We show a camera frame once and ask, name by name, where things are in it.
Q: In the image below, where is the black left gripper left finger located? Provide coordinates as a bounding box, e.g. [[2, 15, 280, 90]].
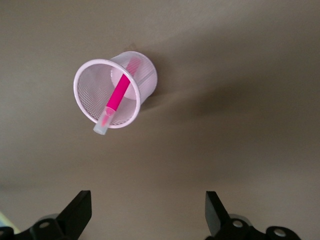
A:
[[0, 190, 92, 240]]

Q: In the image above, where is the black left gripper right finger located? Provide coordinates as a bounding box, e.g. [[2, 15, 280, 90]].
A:
[[204, 190, 301, 240]]

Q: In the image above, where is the pink marker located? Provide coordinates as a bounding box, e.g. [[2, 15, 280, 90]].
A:
[[93, 56, 141, 136]]

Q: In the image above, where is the pink mesh cup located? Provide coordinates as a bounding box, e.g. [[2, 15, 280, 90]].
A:
[[72, 50, 159, 130]]

